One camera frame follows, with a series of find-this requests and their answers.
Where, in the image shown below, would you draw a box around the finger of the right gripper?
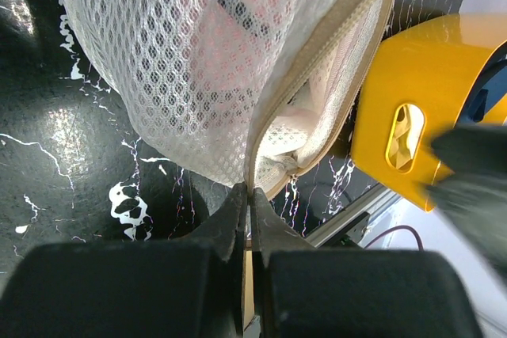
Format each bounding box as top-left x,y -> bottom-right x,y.
426,124 -> 506,275

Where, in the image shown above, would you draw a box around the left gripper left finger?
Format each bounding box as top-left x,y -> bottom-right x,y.
189,183 -> 248,337

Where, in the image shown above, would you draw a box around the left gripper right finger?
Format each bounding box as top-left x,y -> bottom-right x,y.
250,188 -> 315,337

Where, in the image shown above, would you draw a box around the pink bra black straps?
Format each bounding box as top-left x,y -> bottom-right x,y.
177,0 -> 318,125

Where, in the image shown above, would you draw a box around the white cloth in basket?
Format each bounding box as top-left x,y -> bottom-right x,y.
388,104 -> 425,171

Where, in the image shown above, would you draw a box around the navy blue garment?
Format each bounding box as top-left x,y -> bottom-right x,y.
459,43 -> 506,123

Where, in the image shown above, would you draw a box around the yellow plastic basket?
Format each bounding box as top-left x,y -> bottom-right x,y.
351,13 -> 506,211

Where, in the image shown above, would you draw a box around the black marble pattern mat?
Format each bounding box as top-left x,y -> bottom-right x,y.
1,0 -> 462,276

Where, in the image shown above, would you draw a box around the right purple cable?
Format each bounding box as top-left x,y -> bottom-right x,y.
362,225 -> 425,252

